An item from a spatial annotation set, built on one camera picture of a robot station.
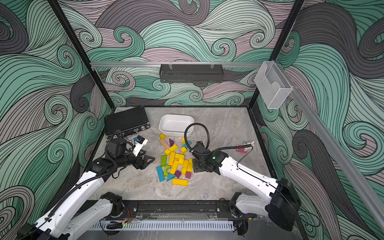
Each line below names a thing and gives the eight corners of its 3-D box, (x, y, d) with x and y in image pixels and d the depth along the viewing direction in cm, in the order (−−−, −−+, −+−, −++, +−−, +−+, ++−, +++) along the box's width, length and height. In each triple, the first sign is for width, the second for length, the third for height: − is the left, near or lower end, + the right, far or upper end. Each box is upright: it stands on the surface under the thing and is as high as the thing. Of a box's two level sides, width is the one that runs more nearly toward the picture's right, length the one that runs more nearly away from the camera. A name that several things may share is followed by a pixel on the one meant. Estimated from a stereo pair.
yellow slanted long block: (167, 156, 94) (166, 154, 92) (163, 152, 96) (163, 150, 94) (178, 148, 98) (178, 146, 96) (175, 144, 100) (174, 143, 98)
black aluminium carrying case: (108, 141, 100) (105, 136, 96) (107, 120, 112) (103, 115, 108) (150, 128, 108) (149, 123, 103) (144, 109, 120) (143, 104, 116)
